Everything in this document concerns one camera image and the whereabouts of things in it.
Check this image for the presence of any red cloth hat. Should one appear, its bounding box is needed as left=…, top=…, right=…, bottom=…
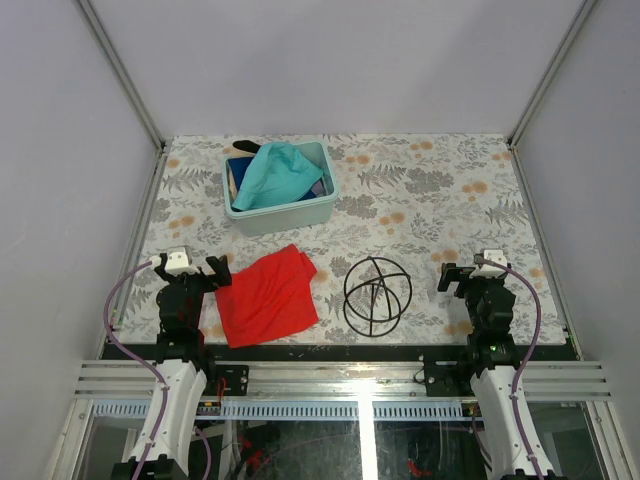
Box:
left=216, top=244, right=319, bottom=348

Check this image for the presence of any black wire hat stand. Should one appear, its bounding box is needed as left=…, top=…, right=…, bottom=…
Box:
left=342, top=256, right=413, bottom=339

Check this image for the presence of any teal bucket hat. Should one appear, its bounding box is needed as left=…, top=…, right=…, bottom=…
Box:
left=231, top=142, right=323, bottom=211

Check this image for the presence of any dark blue bucket hat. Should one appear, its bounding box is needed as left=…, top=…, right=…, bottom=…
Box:
left=300, top=178, right=334, bottom=201

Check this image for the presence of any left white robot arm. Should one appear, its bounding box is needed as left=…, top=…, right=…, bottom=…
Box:
left=103, top=249, right=232, bottom=479

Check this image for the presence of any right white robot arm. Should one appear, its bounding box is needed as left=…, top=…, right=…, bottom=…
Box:
left=437, top=255, right=558, bottom=479

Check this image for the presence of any floral table mat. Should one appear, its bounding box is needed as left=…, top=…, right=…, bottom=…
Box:
left=141, top=134, right=566, bottom=345

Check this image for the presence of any light teal plastic bin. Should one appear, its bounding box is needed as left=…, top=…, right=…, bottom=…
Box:
left=221, top=141, right=340, bottom=237

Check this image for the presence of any black beige cap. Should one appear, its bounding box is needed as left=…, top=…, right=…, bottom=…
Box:
left=232, top=140, right=261, bottom=154

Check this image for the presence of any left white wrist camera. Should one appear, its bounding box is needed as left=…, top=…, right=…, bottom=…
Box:
left=149, top=246, right=194, bottom=276

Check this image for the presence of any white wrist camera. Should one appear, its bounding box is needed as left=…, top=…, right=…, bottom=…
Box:
left=149, top=246, right=194, bottom=276
left=471, top=249, right=510, bottom=279

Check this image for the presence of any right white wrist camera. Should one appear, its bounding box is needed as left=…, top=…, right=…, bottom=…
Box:
left=471, top=249, right=510, bottom=279

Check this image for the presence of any aluminium front rail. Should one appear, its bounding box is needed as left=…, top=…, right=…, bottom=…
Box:
left=74, top=360, right=612, bottom=402

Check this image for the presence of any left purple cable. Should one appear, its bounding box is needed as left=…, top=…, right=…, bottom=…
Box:
left=103, top=258, right=213, bottom=480

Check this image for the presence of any left aluminium frame post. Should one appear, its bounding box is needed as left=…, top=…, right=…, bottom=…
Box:
left=73, top=0, right=166, bottom=153

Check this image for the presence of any aluminium frame post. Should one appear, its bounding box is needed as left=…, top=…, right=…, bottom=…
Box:
left=506, top=0, right=600, bottom=150
left=73, top=0, right=166, bottom=153

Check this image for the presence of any right aluminium frame post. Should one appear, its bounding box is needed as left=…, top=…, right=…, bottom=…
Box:
left=506, top=0, right=600, bottom=150

